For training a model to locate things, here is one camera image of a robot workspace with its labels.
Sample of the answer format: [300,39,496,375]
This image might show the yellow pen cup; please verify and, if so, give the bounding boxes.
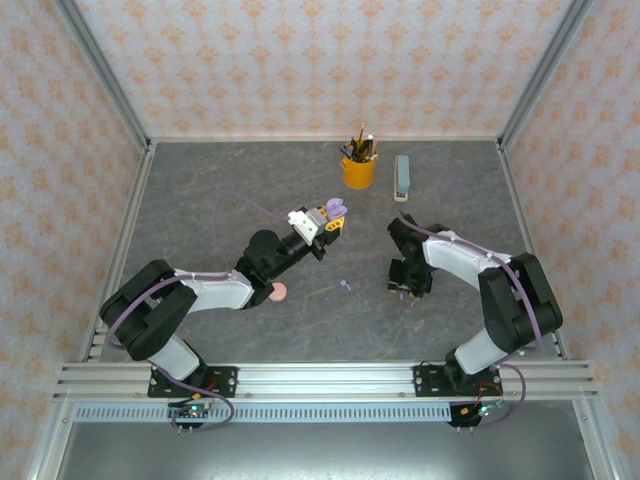
[341,148,379,190]

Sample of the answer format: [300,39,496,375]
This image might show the grey blue stapler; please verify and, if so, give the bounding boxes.
[393,154,412,204]

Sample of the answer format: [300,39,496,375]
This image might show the grey sheet metal panel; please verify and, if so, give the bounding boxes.
[57,422,589,480]

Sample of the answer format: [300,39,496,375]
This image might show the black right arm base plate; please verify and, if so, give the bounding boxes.
[412,364,502,399]

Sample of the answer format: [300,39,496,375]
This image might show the wide aluminium mounting rail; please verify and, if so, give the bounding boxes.
[52,363,600,402]

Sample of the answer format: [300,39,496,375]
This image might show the red black right arm wire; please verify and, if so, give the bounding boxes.
[462,382,504,417]

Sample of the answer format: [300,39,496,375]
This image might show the red black arm wire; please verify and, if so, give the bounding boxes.
[462,382,504,417]
[167,375,221,409]

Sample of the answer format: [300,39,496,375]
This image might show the long aluminium side rail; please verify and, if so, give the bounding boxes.
[77,142,157,364]
[495,141,572,362]

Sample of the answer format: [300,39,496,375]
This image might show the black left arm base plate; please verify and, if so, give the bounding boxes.
[147,365,240,399]

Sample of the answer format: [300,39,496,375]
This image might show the grey slotted cable duct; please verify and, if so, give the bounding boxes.
[74,403,501,425]

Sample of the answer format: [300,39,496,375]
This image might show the red black left arm wire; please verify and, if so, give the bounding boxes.
[167,375,221,409]

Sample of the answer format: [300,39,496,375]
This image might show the short aluminium frame leg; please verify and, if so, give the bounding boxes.
[572,399,621,480]
[24,399,76,480]

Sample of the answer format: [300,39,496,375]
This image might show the aluminium frame post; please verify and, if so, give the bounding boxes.
[497,0,597,151]
[52,0,154,151]

